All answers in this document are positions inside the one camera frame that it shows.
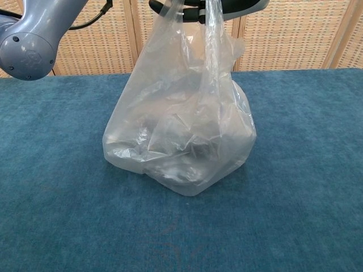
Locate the blue carpet table mat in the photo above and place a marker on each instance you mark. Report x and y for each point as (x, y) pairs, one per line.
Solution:
(56, 198)

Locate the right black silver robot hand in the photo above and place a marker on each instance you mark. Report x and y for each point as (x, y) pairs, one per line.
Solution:
(241, 7)

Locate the translucent white plastic bag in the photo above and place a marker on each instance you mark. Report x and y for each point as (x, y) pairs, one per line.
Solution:
(175, 136)

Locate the woven bamboo folding screen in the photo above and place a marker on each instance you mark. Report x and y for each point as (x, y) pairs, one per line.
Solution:
(297, 37)

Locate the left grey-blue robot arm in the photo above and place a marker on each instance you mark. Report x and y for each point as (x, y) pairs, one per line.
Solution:
(28, 54)

